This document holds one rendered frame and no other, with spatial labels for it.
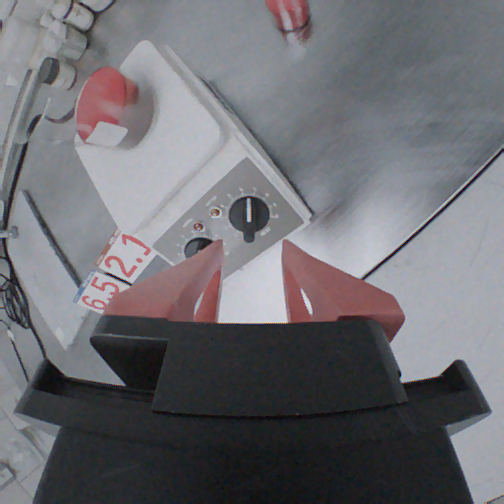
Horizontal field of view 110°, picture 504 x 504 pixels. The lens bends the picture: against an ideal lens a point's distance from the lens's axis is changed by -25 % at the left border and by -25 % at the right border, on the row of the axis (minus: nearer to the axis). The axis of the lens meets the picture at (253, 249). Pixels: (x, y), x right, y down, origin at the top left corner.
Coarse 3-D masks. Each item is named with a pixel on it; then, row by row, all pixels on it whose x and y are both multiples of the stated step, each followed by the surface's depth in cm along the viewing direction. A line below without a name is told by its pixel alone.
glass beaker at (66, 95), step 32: (32, 64) 10; (64, 64) 8; (96, 64) 10; (32, 96) 11; (64, 96) 9; (96, 96) 10; (128, 96) 12; (32, 128) 11; (64, 128) 10; (96, 128) 12; (128, 128) 14
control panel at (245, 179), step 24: (240, 168) 17; (216, 192) 18; (240, 192) 18; (264, 192) 18; (192, 216) 19; (288, 216) 19; (168, 240) 20; (240, 240) 20; (264, 240) 20; (240, 264) 22
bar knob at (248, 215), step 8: (240, 200) 18; (248, 200) 17; (256, 200) 18; (232, 208) 18; (240, 208) 18; (248, 208) 16; (256, 208) 18; (264, 208) 18; (232, 216) 18; (240, 216) 18; (248, 216) 17; (256, 216) 18; (264, 216) 18; (232, 224) 19; (240, 224) 19; (248, 224) 17; (256, 224) 19; (264, 224) 19; (248, 232) 18; (248, 240) 18
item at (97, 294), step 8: (96, 280) 29; (104, 280) 30; (88, 288) 30; (96, 288) 30; (104, 288) 30; (112, 288) 31; (120, 288) 31; (88, 296) 31; (96, 296) 31; (104, 296) 32; (88, 304) 32; (96, 304) 32; (104, 304) 33
